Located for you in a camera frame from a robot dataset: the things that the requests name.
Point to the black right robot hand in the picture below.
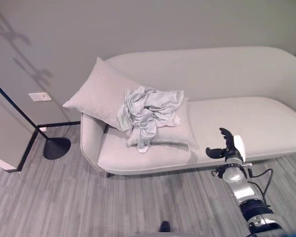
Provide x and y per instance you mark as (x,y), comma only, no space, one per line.
(230,147)

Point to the large grey pillow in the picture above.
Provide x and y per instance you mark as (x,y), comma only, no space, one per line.
(101,95)

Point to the light grey sofa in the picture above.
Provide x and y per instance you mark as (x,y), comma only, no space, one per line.
(236,81)

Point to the black clothes rack stand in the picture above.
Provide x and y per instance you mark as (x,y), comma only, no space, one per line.
(51,145)

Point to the flat grey cushion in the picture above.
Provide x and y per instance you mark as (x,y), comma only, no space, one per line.
(172,134)

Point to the white wall outlet plate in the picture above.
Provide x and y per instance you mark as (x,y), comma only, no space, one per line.
(40,96)

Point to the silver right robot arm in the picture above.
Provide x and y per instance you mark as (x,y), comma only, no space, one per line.
(246,195)

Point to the crumpled light blue garment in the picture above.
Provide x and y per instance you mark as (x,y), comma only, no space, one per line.
(148,112)

